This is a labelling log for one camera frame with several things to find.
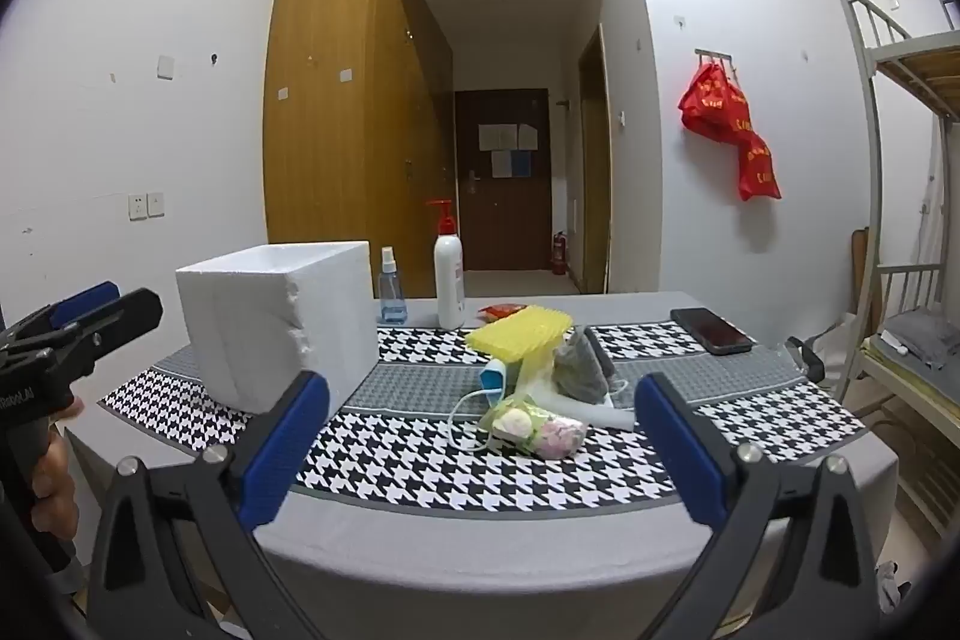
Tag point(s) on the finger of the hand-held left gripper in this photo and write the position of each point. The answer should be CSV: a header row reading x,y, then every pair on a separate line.
x,y
90,301
112,325

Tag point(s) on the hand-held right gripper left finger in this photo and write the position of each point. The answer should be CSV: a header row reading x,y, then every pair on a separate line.
x,y
289,445

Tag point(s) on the person's left hand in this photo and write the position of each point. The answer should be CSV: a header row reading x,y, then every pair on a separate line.
x,y
56,497

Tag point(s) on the clear blue spray bottle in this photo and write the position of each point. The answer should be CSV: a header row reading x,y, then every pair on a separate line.
x,y
392,302

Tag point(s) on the red printed bag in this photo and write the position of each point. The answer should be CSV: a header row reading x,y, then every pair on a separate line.
x,y
759,168
712,100

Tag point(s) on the yellow sponge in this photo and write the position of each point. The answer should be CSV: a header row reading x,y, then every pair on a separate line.
x,y
517,332

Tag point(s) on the white plastic packet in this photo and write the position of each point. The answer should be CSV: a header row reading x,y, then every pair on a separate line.
x,y
609,418

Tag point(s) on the grey face mask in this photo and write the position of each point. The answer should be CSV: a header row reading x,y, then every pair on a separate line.
x,y
581,370

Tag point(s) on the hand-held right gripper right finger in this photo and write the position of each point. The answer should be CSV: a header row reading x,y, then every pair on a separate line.
x,y
682,452

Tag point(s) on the green floral tissue packet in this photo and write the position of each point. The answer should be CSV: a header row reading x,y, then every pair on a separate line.
x,y
532,430

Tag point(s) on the grey bedding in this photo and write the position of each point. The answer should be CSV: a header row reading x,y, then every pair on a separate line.
x,y
922,336

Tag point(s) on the white wall plate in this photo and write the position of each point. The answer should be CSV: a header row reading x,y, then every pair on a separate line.
x,y
166,66

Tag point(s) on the red fire extinguisher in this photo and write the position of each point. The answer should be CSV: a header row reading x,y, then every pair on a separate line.
x,y
559,254

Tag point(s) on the white red pump bottle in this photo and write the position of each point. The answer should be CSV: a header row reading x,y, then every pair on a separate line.
x,y
450,280

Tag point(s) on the blue paper notice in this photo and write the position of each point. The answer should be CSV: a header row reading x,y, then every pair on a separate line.
x,y
521,164

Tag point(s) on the red snack packet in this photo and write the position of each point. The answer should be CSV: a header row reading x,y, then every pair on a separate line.
x,y
501,311

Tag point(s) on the metal bunk bed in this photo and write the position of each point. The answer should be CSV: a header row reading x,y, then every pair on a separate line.
x,y
874,160

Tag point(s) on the light wooden side door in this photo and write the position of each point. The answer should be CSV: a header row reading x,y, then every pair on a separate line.
x,y
596,175

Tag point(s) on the brown wooden board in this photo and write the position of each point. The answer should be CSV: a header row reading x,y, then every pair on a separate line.
x,y
861,272

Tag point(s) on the blue face mask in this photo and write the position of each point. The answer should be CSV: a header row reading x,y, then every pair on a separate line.
x,y
496,381

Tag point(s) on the white paper notice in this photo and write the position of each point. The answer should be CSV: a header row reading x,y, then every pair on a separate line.
x,y
496,136
528,136
501,164

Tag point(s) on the dark brown door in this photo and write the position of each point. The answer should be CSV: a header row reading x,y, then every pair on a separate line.
x,y
502,220

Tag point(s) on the wooden wardrobe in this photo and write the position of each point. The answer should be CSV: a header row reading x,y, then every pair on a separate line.
x,y
337,160

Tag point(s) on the white foam box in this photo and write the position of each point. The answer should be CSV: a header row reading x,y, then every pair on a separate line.
x,y
247,325

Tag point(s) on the black smartphone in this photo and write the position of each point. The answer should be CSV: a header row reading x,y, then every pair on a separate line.
x,y
712,331

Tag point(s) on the grey houndstooth tablecloth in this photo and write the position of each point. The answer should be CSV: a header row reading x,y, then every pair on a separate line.
x,y
480,535

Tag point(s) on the metal wall hook rack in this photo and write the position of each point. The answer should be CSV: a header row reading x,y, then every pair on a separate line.
x,y
712,54

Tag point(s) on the white wall socket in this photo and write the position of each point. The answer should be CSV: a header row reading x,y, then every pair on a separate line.
x,y
137,206

